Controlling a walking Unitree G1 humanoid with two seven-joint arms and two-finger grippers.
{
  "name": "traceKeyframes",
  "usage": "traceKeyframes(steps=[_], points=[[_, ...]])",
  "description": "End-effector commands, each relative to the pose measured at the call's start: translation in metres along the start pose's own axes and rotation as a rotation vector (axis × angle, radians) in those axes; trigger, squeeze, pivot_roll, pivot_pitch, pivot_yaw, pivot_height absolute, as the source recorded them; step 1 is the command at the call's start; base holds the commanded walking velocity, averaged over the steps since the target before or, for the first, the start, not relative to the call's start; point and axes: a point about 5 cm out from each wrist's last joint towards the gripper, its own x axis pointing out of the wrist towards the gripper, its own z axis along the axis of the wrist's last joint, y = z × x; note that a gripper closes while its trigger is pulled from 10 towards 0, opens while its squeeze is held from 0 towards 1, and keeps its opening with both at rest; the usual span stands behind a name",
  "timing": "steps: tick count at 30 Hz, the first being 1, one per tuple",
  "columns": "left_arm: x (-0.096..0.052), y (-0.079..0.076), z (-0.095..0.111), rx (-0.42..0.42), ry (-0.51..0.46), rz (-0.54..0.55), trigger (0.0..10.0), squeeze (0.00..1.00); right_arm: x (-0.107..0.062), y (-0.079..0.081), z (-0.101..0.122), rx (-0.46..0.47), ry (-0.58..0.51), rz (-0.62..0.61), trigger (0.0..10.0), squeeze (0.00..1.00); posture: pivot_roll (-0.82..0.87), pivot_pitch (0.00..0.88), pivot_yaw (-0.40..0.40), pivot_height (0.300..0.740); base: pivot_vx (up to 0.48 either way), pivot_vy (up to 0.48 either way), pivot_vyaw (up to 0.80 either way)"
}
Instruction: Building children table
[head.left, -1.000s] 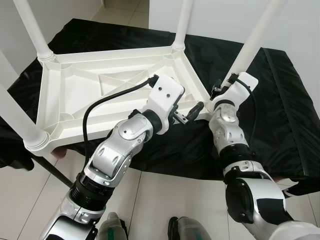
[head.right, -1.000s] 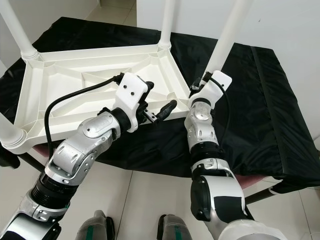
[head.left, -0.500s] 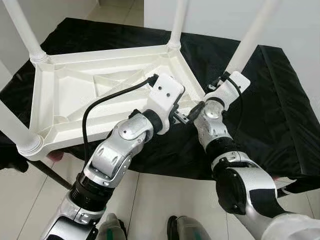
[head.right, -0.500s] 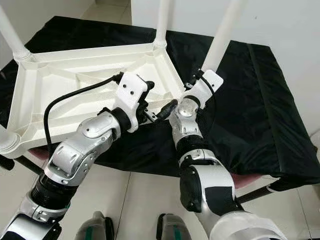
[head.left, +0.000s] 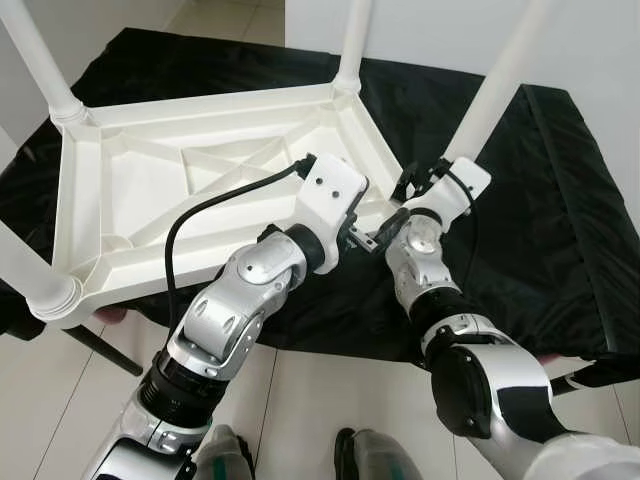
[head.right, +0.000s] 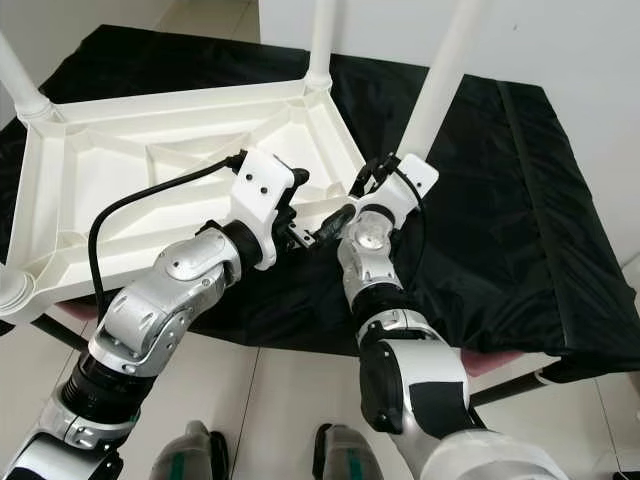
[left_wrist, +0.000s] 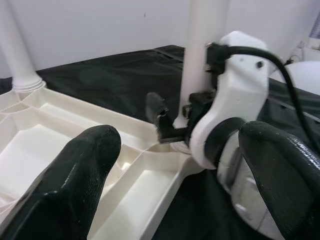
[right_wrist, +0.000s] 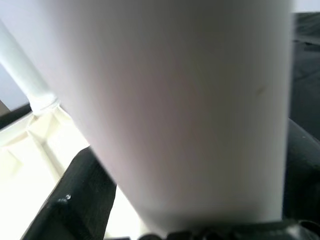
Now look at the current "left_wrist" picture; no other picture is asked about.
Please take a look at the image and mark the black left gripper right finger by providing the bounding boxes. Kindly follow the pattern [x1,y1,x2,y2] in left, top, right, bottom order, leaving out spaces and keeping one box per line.
[238,120,320,240]

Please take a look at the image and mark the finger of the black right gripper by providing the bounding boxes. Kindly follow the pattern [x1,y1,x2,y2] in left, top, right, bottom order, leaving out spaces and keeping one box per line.
[145,91,188,145]

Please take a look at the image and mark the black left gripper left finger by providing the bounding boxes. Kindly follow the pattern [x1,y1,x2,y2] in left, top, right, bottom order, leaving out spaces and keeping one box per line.
[0,124,123,240]

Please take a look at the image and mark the white plastic table top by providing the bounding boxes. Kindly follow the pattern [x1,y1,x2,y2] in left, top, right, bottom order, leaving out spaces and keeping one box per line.
[0,87,198,240]

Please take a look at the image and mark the white plastic table leg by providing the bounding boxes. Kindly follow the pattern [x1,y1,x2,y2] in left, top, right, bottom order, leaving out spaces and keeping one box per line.
[173,0,231,129]
[0,0,48,93]

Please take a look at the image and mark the black table cloth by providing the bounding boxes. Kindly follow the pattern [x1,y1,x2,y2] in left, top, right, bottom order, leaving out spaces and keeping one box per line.
[0,44,320,240]

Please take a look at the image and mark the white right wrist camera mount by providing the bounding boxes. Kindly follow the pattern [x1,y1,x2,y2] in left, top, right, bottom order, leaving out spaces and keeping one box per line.
[188,30,270,171]

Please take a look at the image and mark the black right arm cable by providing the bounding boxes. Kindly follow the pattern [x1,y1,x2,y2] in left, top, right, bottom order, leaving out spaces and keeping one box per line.
[206,42,320,156]

